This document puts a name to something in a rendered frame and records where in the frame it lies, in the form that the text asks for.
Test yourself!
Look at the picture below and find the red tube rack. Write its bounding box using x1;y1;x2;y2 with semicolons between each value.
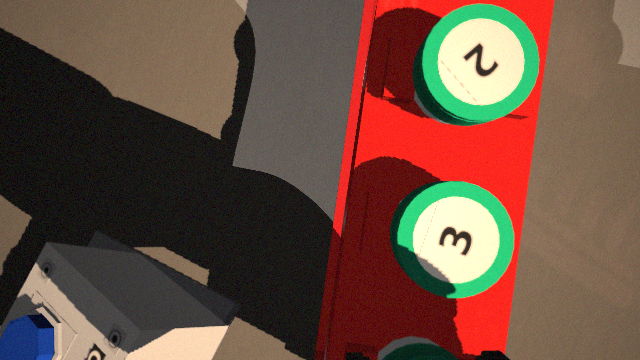
314;0;554;360

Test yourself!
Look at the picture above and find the beige button housing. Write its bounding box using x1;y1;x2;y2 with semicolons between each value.
0;230;241;360

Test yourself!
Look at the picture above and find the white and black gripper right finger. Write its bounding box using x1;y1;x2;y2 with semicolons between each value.
475;350;510;360

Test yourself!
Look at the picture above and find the green round cap with cream top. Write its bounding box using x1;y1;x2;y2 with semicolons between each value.
382;343;459;360

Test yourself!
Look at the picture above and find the green cap with cream number 2 label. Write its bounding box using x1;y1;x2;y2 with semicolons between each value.
412;3;540;126

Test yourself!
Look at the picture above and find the dark green screw cap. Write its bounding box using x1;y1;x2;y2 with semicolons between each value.
390;180;515;299

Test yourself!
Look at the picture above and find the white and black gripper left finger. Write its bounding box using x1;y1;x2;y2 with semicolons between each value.
346;352;370;360

